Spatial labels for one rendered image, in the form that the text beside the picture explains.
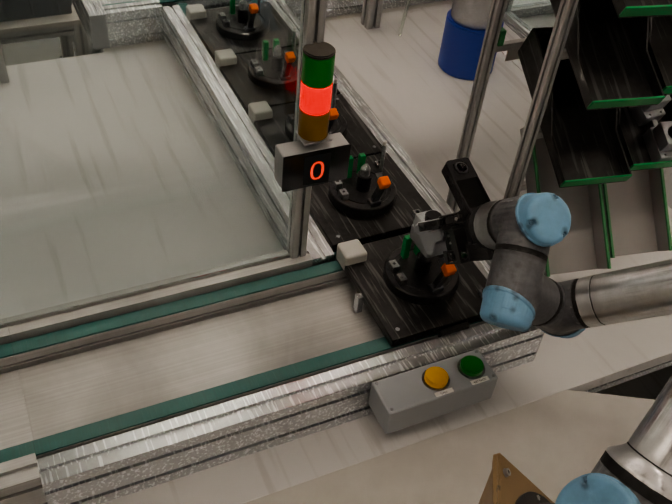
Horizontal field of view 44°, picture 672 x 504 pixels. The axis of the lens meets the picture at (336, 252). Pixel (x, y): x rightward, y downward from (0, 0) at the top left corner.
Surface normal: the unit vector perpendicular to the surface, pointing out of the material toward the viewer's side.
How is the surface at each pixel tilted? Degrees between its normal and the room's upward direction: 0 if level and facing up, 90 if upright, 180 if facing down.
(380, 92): 0
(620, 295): 64
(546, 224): 45
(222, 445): 90
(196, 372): 0
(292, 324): 0
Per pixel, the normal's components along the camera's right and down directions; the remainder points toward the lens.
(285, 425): 0.41, 0.65
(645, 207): 0.23, -0.03
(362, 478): 0.08, -0.72
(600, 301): -0.61, 0.09
